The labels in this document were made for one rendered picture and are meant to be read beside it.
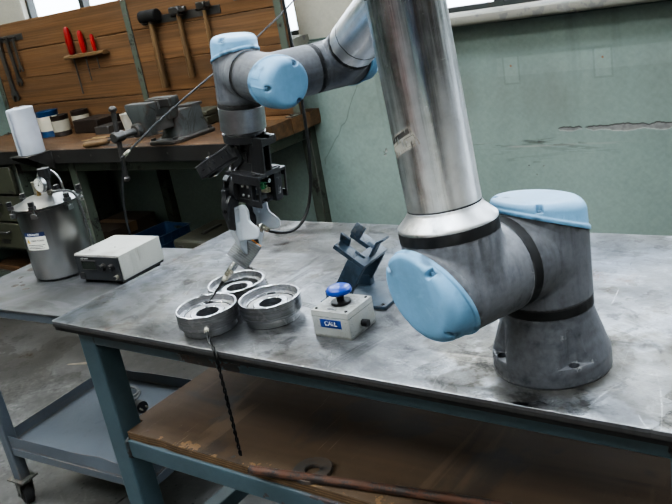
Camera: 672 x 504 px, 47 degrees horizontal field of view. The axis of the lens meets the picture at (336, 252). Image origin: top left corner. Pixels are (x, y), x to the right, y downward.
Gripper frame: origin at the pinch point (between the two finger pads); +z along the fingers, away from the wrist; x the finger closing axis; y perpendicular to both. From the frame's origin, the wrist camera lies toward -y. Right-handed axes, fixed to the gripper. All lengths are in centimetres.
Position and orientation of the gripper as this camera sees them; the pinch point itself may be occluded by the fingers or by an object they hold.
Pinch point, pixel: (248, 242)
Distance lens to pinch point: 135.7
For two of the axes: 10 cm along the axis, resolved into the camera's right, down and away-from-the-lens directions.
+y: 8.2, 1.8, -5.5
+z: 0.7, 9.1, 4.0
